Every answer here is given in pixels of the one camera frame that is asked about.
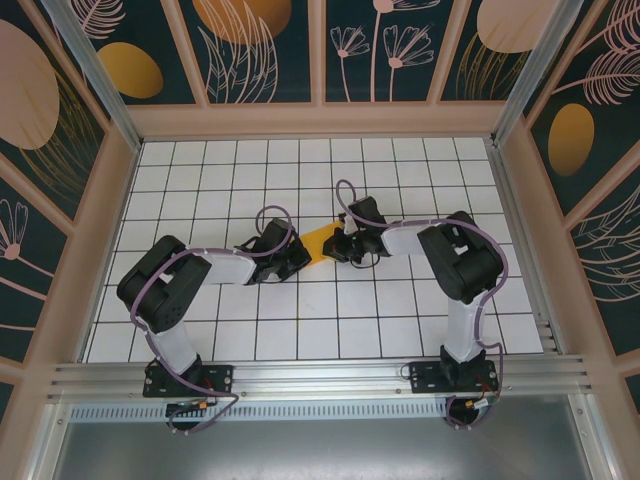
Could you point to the yellow cloth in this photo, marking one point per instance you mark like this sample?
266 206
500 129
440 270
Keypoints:
317 245

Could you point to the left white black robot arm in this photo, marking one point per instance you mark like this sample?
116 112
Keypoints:
225 267

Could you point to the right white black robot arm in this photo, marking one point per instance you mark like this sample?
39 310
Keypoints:
462 325

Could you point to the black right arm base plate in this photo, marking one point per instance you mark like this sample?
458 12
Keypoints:
425 380

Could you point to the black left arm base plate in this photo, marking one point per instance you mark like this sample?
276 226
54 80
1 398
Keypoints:
220 380

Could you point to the grey metal sheet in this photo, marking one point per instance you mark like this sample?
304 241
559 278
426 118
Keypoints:
320 450

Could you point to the aluminium mounting rail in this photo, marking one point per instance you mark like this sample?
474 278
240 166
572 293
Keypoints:
320 377

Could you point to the aluminium corner post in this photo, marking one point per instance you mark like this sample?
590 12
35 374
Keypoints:
95 70
535 65

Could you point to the aluminium side rail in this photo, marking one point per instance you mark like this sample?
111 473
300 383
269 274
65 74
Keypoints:
520 240

